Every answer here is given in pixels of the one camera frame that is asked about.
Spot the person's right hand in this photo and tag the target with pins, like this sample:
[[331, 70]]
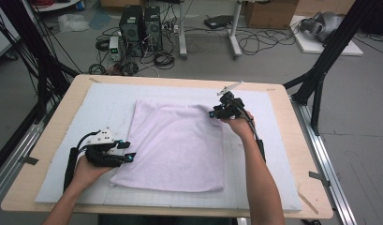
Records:
[[243, 126]]

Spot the wide black computer tower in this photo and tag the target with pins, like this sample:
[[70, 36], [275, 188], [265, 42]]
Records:
[[131, 31]]

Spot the blue floor sheet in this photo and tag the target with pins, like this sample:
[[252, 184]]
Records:
[[100, 19]]

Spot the pale purple printed towel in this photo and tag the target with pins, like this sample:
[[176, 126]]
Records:
[[176, 146]]

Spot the thin wooden stick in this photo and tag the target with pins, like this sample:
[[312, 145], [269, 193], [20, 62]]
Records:
[[307, 202]]

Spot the white power supply box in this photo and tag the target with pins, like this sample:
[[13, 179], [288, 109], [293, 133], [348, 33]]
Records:
[[114, 47]]

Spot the flat black device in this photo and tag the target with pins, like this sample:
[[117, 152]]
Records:
[[218, 21]]

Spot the brown cardboard box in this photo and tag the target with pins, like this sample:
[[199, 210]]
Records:
[[270, 14]]

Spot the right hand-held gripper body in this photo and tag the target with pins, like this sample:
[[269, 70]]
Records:
[[229, 104]]

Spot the narrow black computer tower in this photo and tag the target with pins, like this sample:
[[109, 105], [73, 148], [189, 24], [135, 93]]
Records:
[[153, 28]]

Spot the aluminium rail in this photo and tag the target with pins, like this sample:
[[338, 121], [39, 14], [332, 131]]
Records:
[[323, 156], [14, 162]]

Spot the white foam mat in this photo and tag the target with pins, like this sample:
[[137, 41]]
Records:
[[101, 103]]

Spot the white desk leg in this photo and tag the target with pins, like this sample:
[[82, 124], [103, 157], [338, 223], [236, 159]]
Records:
[[182, 31], [234, 34]]

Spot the clear plastic bag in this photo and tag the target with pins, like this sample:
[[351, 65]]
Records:
[[72, 22]]

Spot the grey tape strip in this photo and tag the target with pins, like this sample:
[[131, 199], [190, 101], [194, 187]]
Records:
[[29, 160], [318, 177]]

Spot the white floor board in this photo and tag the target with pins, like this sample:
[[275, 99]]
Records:
[[311, 43]]

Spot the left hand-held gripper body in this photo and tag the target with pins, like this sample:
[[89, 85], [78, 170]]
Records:
[[100, 153]]

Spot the person's left hand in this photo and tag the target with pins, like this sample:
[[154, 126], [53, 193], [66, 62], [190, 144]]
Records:
[[86, 175]]

